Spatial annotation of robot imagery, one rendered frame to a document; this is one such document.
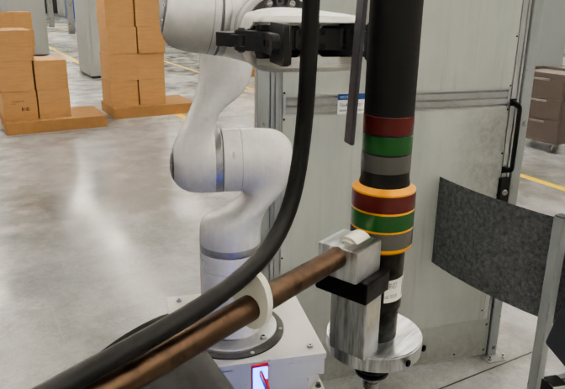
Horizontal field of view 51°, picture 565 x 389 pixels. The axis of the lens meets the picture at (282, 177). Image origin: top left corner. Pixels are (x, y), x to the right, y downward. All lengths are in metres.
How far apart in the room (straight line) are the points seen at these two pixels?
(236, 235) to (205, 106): 0.25
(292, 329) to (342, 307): 0.86
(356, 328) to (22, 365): 2.83
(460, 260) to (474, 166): 0.42
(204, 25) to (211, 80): 0.42
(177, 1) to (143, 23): 7.92
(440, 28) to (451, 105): 0.32
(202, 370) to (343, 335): 0.14
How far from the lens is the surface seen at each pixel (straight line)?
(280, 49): 0.47
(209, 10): 0.67
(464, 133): 2.63
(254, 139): 1.09
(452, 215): 2.59
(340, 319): 0.42
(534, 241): 2.37
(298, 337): 1.25
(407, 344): 0.45
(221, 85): 1.07
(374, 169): 0.39
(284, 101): 2.27
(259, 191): 1.10
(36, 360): 3.19
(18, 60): 7.92
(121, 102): 8.64
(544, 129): 7.36
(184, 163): 1.07
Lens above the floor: 1.69
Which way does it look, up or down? 17 degrees down
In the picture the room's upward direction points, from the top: 1 degrees clockwise
